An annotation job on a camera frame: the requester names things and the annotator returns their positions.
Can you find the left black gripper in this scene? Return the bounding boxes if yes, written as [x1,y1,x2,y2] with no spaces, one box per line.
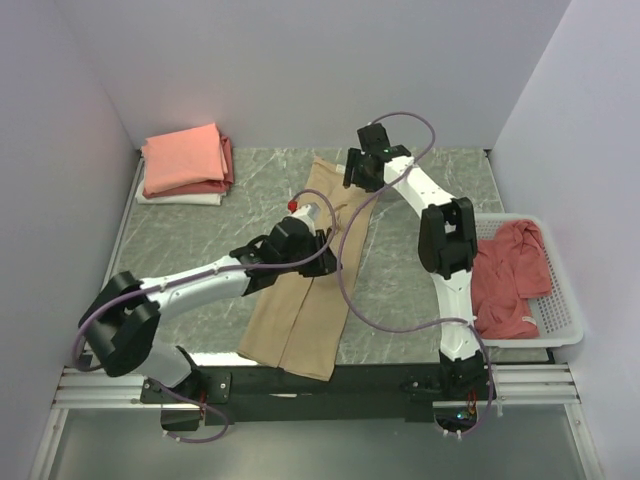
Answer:
[279,230,342,278]

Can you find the tan t-shirt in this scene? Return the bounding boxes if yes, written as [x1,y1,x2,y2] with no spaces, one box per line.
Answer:
[237,157,375,381]

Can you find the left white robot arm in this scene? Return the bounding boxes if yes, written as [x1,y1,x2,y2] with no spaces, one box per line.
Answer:
[79,214,338,402]

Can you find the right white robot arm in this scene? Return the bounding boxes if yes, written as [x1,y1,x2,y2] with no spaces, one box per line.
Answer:
[343,123,485,399]

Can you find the folded white t-shirt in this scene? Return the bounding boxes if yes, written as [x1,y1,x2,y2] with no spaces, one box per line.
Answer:
[135,184,225,206]

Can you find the folded salmon t-shirt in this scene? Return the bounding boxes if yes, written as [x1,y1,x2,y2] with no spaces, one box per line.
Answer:
[141,123,224,194]

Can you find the black base beam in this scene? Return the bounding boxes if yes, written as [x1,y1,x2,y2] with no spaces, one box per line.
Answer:
[139,359,501,432]

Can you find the red t-shirt in basket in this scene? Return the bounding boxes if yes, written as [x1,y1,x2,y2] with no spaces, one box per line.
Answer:
[471,219,552,340]

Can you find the white plastic basket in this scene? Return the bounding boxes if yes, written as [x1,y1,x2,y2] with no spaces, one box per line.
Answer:
[476,213,583,349]

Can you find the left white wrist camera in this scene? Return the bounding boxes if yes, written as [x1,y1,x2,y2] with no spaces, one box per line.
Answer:
[287,200,321,232]

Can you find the aluminium rail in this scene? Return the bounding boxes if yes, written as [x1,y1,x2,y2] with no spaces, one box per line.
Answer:
[52,353,579,410]

